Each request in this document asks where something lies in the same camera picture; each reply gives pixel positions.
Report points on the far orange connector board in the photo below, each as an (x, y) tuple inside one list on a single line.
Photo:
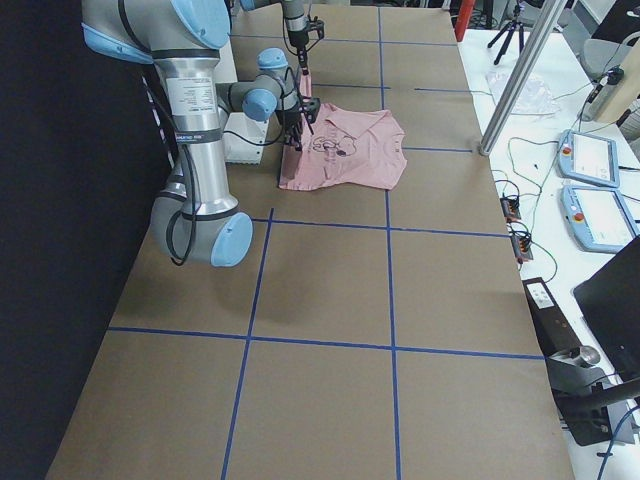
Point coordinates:
[(510, 209)]

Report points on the grey office chair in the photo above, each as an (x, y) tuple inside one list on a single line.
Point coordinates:
[(597, 56)]

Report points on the metal cylinder clamp stand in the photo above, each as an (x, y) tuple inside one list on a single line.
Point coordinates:
[(594, 408)]

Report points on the pink snoopy t-shirt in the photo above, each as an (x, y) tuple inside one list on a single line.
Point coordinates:
[(343, 146)]

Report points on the orange connector board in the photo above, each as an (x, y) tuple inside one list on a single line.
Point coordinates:
[(510, 209), (521, 245)]

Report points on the clear plastic bag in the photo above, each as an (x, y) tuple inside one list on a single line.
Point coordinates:
[(535, 98)]

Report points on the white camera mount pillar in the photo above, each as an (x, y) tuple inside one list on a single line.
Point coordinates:
[(243, 137)]

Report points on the teach pendant tablet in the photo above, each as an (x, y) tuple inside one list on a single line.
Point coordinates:
[(598, 218), (589, 159)]

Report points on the near teach pendant tablet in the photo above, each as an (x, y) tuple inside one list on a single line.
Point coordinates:
[(598, 218)]

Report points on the aluminium frame post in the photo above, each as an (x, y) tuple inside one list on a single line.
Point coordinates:
[(533, 47)]

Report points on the wooden board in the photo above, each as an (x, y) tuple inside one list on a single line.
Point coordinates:
[(619, 24)]

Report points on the far teach pendant tablet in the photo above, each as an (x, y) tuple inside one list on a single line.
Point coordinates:
[(589, 159)]

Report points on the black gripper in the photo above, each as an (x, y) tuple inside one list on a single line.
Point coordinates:
[(291, 119), (301, 50)]

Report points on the black camera tripod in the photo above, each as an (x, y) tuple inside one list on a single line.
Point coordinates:
[(513, 27)]

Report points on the black box with label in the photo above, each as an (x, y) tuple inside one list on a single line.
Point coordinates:
[(553, 330)]

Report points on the black monitor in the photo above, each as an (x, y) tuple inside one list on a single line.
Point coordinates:
[(609, 302)]

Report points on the near orange connector board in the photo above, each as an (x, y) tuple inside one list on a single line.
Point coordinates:
[(521, 245)]

